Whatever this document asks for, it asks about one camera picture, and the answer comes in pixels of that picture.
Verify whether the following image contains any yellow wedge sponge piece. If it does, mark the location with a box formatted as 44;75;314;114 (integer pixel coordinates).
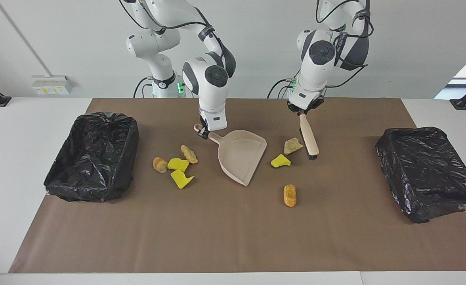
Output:
170;170;195;189

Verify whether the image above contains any brown toy bread loaf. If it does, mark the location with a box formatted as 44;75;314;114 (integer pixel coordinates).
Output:
283;184;297;207

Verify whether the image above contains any white wall cable conduit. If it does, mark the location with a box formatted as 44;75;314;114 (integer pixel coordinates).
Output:
0;0;53;78

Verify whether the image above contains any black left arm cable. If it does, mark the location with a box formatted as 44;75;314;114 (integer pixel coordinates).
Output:
316;0;374;89

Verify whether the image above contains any beige plastic dustpan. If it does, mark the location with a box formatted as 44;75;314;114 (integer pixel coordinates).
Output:
194;123;268;187

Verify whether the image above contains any brown paper table mat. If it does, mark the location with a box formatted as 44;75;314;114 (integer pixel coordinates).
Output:
8;98;466;274

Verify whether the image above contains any toy croissant pale underside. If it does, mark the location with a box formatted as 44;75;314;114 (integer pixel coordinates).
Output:
283;137;304;155

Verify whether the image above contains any white wall socket box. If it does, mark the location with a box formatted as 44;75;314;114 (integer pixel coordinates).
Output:
31;75;74;95

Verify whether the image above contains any small curved yellow sponge piece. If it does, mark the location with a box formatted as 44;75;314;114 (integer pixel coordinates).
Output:
271;154;291;168

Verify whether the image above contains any beige handled black bristle brush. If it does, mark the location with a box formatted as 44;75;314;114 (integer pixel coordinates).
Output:
298;113;320;160

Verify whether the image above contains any bin lined with black bag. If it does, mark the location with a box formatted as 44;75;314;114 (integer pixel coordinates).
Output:
375;127;466;224
44;112;139;203

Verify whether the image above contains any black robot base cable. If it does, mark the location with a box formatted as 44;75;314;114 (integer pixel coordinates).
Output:
133;76;154;98
267;77;297;99

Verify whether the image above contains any pale flaky toy pastry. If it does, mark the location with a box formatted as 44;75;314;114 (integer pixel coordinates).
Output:
180;144;199;164

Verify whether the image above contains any yellow blocky sponge piece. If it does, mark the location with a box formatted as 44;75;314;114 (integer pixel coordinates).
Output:
167;158;189;172

